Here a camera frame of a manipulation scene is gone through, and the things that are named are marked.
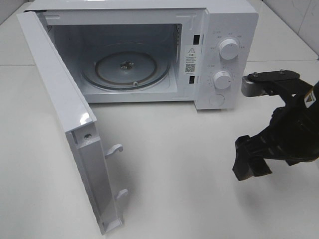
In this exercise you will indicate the round white door button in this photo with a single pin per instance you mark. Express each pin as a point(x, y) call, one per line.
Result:
point(217, 100)

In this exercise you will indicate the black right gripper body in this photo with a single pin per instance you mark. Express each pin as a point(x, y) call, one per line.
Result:
point(294, 129)

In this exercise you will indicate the lower white timer knob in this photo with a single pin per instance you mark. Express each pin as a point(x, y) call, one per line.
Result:
point(222, 80)

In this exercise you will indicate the white microwave door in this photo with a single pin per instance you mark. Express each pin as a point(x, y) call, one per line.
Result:
point(77, 120)

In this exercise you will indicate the white warning label sticker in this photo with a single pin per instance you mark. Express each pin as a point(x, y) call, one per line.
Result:
point(191, 55)

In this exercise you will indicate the upper white power knob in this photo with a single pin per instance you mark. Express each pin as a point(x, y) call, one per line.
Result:
point(228, 48)

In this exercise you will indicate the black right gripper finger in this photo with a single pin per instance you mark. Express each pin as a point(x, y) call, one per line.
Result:
point(270, 83)
point(247, 165)

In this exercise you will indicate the glass microwave turntable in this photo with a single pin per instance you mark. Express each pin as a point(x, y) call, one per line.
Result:
point(125, 66)

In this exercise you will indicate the white microwave oven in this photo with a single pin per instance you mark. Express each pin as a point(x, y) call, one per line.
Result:
point(79, 25)

